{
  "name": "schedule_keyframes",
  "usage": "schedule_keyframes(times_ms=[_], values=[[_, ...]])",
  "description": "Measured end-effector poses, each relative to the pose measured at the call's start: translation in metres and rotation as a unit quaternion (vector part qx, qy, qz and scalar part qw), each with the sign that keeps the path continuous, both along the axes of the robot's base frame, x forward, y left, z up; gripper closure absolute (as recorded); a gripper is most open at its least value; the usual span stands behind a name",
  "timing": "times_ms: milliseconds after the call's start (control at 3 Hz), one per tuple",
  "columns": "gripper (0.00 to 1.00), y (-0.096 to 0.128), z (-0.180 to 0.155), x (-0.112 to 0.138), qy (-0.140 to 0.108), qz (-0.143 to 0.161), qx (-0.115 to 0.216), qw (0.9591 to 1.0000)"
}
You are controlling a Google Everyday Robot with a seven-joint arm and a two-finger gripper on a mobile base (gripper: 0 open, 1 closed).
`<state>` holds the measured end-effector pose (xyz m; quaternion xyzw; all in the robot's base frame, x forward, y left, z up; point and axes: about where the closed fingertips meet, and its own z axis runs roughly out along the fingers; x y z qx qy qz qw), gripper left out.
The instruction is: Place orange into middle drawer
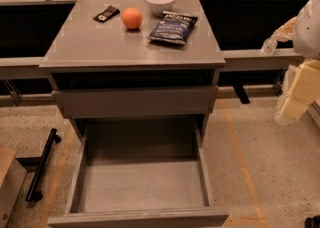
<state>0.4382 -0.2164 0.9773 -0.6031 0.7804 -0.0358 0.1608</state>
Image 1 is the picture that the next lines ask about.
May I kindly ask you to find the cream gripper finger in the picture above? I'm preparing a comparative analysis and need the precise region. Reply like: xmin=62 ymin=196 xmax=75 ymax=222
xmin=274 ymin=59 xmax=320 ymax=125

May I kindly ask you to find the orange fruit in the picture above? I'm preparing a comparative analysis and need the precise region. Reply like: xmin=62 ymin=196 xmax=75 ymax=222
xmin=122 ymin=7 xmax=142 ymax=30

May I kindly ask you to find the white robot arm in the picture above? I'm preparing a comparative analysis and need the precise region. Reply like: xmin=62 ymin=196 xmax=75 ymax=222
xmin=271 ymin=0 xmax=320 ymax=125

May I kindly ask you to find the closed grey top drawer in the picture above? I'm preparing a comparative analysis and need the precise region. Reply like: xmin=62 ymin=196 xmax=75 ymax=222
xmin=52 ymin=86 xmax=217 ymax=118

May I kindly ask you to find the grey drawer cabinet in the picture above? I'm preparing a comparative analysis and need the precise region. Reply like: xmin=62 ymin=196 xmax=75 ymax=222
xmin=40 ymin=0 xmax=225 ymax=137

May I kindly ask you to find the open grey middle drawer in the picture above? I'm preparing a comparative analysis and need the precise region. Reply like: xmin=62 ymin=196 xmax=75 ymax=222
xmin=48 ymin=118 xmax=228 ymax=228

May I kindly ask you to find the clear sanitizer bottle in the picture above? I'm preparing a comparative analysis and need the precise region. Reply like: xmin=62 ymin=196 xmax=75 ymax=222
xmin=261 ymin=38 xmax=277 ymax=55

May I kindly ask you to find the white bowl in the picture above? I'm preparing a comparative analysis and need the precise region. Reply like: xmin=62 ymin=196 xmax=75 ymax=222
xmin=146 ymin=0 xmax=175 ymax=15

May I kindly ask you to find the black snack bar wrapper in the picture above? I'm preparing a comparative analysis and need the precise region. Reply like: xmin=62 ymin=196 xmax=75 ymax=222
xmin=93 ymin=5 xmax=120 ymax=23

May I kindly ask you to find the wooden box at left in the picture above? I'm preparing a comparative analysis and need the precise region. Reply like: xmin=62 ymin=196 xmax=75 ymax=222
xmin=0 ymin=146 xmax=27 ymax=228

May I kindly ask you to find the grey metal shelf rail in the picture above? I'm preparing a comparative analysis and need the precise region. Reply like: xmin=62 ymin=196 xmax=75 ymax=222
xmin=0 ymin=48 xmax=304 ymax=80

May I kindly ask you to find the black metal handle bar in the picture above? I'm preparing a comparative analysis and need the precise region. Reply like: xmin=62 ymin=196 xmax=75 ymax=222
xmin=25 ymin=128 xmax=61 ymax=202

